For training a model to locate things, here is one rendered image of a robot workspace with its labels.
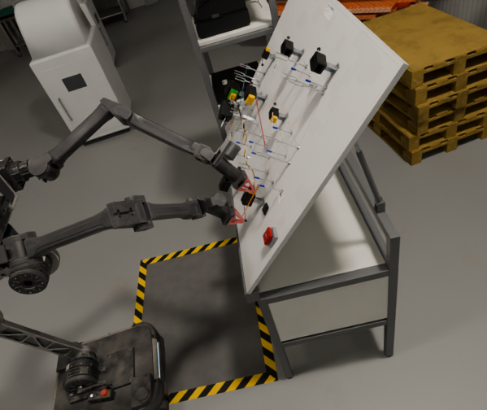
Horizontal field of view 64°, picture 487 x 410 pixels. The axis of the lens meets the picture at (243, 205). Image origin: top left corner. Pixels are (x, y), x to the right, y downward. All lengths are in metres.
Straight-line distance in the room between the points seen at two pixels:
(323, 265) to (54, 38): 3.80
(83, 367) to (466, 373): 1.99
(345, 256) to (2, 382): 2.43
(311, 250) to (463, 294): 1.16
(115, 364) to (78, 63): 3.21
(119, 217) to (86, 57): 3.58
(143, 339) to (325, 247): 1.25
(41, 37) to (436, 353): 4.42
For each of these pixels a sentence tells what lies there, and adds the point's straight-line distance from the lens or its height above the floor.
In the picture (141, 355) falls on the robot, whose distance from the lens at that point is 2.44.
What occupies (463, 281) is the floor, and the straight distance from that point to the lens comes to 2.73.
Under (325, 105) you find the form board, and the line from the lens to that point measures 1.41.
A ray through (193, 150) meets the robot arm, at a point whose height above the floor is 1.38.
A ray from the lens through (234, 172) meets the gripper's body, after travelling 1.54.
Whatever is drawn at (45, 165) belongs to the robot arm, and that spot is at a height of 1.47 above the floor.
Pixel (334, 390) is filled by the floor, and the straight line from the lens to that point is 2.34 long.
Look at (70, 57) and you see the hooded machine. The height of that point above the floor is 1.02.
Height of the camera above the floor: 2.19
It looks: 42 degrees down
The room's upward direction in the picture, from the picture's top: 18 degrees counter-clockwise
